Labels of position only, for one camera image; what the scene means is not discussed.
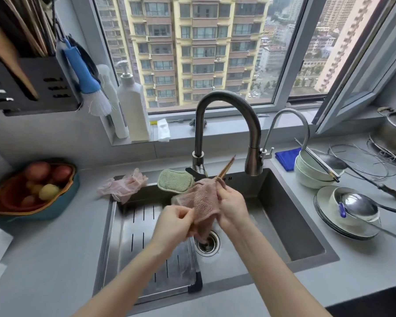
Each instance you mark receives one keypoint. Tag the person's right hand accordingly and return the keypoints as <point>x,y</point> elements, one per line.
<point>232,211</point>

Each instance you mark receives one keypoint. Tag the person's left hand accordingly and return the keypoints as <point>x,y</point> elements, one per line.
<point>171,227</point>

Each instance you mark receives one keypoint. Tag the pink dish cloth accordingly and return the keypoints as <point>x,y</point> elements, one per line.
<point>201,204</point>

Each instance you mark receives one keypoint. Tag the brown wooden chopstick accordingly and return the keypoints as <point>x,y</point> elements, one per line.
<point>229,165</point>
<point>225,169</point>

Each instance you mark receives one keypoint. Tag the pale green bowl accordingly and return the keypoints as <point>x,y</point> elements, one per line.
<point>303,181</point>
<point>312,168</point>

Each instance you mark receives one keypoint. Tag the steel chopstick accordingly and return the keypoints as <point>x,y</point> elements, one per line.
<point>320,165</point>
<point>316,160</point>

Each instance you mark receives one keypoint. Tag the small white bowl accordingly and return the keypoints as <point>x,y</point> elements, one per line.
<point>335,196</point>

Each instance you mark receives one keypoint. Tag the black utensil holder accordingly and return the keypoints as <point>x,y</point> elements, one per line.
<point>36,82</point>

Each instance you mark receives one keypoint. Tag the bunch of assorted chopsticks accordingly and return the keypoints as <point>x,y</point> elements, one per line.
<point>29,23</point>

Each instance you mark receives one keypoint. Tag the person's right forearm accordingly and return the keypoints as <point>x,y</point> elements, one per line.
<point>274,277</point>

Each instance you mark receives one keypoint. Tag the person's left forearm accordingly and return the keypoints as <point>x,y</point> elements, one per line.
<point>125,283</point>

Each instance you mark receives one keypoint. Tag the dark pull-down kitchen faucet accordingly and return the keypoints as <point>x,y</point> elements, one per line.
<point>231,99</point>

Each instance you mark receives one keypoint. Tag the steel slotted drain tray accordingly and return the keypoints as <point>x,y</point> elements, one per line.
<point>142,234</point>

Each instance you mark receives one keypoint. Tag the sink drain strainer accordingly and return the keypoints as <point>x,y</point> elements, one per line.
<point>207,244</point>

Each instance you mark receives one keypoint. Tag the green sponge pad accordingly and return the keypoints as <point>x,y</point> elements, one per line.
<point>175,181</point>

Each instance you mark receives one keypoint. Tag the stainless steel sink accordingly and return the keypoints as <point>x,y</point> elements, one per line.
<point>283,221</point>

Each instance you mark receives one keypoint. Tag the pink rubber glove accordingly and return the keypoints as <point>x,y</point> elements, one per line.
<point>122,188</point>

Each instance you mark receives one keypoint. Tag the blue cloth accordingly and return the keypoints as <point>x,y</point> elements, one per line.
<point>287,158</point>

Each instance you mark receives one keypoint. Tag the steel wool scrubber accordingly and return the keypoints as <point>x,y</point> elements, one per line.
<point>198,122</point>

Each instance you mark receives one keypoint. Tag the white plastic packet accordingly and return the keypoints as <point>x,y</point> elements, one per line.
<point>163,130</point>

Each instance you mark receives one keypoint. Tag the teal and orange fruit bowl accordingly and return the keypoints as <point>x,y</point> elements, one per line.
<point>62,198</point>

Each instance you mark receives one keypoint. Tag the small steel drinking faucet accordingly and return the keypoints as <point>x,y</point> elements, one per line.
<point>293,113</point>

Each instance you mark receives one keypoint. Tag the red round fruit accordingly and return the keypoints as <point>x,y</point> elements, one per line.
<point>38,171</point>
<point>62,174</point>

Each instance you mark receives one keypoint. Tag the white pump soap dispenser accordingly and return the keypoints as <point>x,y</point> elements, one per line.
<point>133,108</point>

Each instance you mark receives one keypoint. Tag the yellow-green round fruit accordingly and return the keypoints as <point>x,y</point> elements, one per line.
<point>49,192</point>

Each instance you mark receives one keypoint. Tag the white spray bottle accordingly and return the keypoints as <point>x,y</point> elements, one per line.
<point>110,92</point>

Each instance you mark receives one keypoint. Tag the yellow apartment building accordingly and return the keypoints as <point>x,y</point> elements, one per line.
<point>201,46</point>

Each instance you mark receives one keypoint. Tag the stainless steel pot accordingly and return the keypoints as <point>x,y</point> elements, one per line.
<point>392,138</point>

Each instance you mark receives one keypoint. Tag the blue dish brush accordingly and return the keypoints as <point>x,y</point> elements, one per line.
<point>82,72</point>

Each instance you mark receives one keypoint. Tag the open grey window sash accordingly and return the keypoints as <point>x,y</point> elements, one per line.
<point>366,89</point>

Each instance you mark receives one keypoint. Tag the black scissors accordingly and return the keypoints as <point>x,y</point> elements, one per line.
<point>89,61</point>

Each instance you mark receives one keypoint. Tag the wooden rice paddle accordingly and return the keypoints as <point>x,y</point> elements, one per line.
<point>6,52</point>

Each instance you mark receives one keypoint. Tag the grey window frame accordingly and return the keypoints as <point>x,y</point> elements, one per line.
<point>288,62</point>

